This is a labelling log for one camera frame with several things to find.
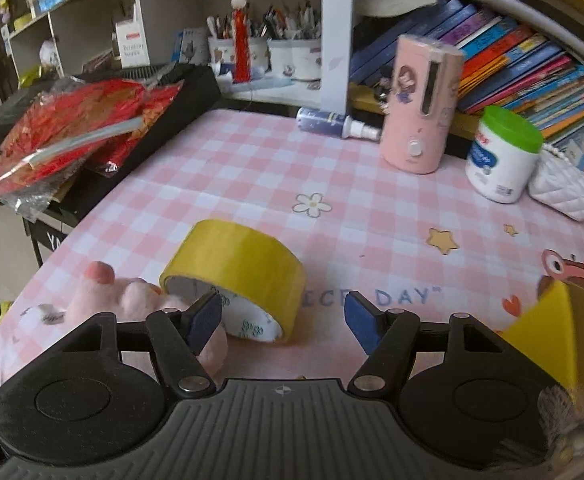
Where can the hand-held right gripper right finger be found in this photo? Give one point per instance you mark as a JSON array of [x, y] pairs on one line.
[[364, 322]]

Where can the red doll figure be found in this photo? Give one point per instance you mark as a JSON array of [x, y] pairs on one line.
[[241, 45]]

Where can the black keyboard stand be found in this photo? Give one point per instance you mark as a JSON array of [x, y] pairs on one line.
[[47, 240]]

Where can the blue white card box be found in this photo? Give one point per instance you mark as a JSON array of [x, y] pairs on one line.
[[189, 46]]

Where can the white fluffy bag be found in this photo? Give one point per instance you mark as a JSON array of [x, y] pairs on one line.
[[49, 54]]

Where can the row of colourful books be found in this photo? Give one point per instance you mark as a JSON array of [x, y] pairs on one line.
[[521, 70]]

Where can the white bookshelf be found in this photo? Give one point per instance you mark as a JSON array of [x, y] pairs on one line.
[[337, 35]]

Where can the small spray bottle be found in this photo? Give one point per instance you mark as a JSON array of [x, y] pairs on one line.
[[322, 121]]

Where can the yellow cardboard box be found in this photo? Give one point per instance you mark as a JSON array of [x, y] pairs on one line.
[[546, 340]]

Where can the red packets in plastic bag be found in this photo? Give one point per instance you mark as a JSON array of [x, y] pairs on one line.
[[62, 135]]

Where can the pink plush toy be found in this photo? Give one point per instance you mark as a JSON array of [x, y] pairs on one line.
[[137, 300]]

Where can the yellow tape roll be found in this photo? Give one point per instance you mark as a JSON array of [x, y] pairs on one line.
[[242, 255]]

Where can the white quilted purse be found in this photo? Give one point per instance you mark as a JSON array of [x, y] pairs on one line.
[[561, 190]]

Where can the white jar green lid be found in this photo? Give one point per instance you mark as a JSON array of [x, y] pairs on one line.
[[496, 165]]

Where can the bunch of pens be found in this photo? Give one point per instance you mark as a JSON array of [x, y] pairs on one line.
[[219, 25], [292, 22]]

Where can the white pen cup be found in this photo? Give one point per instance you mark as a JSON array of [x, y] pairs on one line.
[[294, 60], [222, 55]]

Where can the thick white-paged book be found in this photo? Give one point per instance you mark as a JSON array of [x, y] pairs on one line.
[[396, 2]]

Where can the pink cylindrical humidifier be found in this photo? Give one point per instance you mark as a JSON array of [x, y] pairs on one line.
[[416, 110]]

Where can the pink checkered tablecloth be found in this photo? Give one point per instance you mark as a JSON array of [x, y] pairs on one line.
[[272, 185]]

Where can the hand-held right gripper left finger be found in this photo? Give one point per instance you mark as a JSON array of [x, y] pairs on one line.
[[204, 322]]

